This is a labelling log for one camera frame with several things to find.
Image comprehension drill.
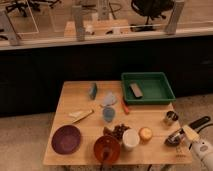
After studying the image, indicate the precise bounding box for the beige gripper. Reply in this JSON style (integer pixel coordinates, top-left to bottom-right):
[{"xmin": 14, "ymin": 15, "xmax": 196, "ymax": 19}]
[{"xmin": 164, "ymin": 129, "xmax": 193, "ymax": 147}]

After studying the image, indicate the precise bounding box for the black handled brush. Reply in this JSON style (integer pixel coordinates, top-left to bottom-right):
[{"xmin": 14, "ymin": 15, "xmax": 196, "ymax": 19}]
[{"xmin": 182, "ymin": 116, "xmax": 211, "ymax": 141}]

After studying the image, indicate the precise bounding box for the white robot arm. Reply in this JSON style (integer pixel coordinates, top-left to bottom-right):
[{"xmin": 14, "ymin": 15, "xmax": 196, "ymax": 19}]
[{"xmin": 164, "ymin": 125, "xmax": 213, "ymax": 171}]

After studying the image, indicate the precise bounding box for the small metal cup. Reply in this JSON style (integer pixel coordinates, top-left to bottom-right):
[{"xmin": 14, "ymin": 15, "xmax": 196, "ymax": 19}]
[{"xmin": 166, "ymin": 111, "xmax": 179, "ymax": 126}]

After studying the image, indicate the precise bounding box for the white cup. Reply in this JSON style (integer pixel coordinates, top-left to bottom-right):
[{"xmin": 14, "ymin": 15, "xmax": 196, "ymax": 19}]
[{"xmin": 122, "ymin": 129, "xmax": 140, "ymax": 151}]

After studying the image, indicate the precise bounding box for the red marker pen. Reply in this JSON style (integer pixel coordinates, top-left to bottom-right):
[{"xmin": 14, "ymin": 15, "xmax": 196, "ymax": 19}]
[{"xmin": 121, "ymin": 98, "xmax": 130, "ymax": 114}]

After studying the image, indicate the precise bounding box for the grey block in tray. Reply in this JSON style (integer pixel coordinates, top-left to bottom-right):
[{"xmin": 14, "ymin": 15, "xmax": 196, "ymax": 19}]
[{"xmin": 130, "ymin": 83, "xmax": 143, "ymax": 98}]

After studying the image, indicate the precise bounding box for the green plastic tray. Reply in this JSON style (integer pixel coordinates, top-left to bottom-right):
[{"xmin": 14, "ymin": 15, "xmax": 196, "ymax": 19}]
[{"xmin": 121, "ymin": 72, "xmax": 176, "ymax": 105}]

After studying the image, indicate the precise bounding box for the orange bowl with spoon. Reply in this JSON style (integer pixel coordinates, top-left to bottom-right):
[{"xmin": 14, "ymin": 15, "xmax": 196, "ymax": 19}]
[{"xmin": 93, "ymin": 135, "xmax": 121, "ymax": 165}]

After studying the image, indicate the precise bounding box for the blue glass cup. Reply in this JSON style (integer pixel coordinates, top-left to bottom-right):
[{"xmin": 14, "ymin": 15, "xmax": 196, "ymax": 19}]
[{"xmin": 103, "ymin": 107, "xmax": 115, "ymax": 122}]

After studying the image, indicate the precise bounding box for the crumpled clear plastic bag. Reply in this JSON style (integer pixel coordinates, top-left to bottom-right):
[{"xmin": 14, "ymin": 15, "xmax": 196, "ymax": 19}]
[{"xmin": 101, "ymin": 92, "xmax": 117, "ymax": 107}]

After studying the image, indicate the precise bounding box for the wooden flat spatula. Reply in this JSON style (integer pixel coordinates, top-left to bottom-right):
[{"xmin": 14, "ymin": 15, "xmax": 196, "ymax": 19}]
[{"xmin": 68, "ymin": 109, "xmax": 94, "ymax": 123}]

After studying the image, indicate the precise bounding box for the black office chair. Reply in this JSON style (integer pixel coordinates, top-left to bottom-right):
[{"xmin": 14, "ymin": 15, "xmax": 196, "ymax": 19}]
[{"xmin": 131, "ymin": 0, "xmax": 174, "ymax": 24}]

